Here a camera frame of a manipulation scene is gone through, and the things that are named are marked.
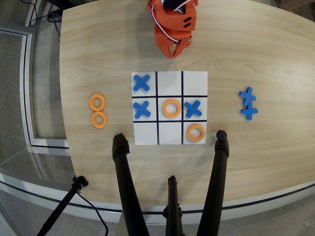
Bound blue foam cross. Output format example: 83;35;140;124
240;102;259;121
132;100;152;119
132;74;151;92
184;100;203;118
238;87;257;105

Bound white tic-tac-toe board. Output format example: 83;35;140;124
131;71;208;146

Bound short black tripod leg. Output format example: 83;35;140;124
162;175;184;236

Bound thin black stand pole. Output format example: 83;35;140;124
36;176;89;236

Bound grey metal frame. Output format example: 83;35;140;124
0;21;70;149

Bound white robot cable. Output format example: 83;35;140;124
151;7;181;44

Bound black floor cables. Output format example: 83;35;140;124
29;0;62;37

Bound orange foam ring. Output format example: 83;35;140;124
187;123;206;142
89;93;107;112
162;98;182;118
91;111;109;129

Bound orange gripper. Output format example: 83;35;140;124
154;24;193;59

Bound black cable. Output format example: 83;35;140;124
76;191;109;236

